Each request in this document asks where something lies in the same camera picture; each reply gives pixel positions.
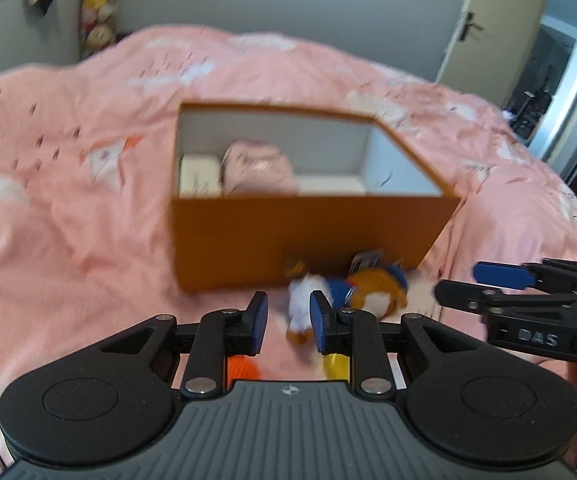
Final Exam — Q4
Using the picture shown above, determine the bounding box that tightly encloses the pink soft pouch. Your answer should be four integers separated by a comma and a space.
218, 140, 300, 197

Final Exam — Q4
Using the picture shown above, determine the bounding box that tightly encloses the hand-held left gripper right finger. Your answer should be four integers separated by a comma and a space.
309, 289, 474, 401

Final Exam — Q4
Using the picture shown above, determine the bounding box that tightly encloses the orange cardboard box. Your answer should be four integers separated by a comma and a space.
170, 102, 462, 294

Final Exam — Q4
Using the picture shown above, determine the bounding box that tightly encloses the small orange toy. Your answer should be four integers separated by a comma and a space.
227, 355, 262, 381

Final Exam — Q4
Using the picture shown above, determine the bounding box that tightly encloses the cream door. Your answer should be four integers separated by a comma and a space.
435, 0, 555, 97

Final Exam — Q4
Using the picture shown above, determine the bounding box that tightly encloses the white and blue plush toy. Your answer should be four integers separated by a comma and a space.
282, 258, 352, 349

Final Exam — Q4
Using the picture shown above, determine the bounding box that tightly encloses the white soft item in box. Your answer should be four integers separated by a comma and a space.
178, 154, 222, 197

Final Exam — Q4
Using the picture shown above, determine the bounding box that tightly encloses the pink plush toy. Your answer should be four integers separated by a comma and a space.
81, 6, 114, 27

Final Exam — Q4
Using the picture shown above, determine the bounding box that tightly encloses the orange and blue plush toy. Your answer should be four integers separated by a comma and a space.
343, 249, 412, 320

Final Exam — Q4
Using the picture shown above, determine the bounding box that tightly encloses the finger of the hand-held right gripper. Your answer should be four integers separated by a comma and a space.
473, 258, 577, 295
434, 279, 577, 316

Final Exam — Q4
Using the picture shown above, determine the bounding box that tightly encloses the dark clutter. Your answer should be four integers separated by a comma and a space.
501, 87, 550, 147

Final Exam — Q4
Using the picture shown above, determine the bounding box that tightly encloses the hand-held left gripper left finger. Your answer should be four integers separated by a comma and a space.
101, 290, 270, 401

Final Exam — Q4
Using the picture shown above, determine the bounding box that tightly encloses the black door handle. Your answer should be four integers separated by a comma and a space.
458, 11, 484, 43

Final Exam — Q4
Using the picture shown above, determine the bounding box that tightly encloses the small yellow toy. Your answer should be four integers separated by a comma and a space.
322, 352, 352, 380

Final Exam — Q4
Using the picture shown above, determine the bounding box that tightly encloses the pink printed blanket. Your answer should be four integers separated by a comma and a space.
0, 25, 577, 480

